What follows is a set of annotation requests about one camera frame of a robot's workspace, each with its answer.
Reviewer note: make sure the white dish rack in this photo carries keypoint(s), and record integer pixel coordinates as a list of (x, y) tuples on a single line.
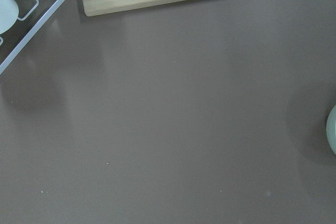
[(32, 16)]

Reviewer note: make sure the pale green cup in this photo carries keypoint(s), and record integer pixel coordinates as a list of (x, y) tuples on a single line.
[(9, 14)]

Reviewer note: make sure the green bowl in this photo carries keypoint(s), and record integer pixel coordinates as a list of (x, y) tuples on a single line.
[(330, 129)]

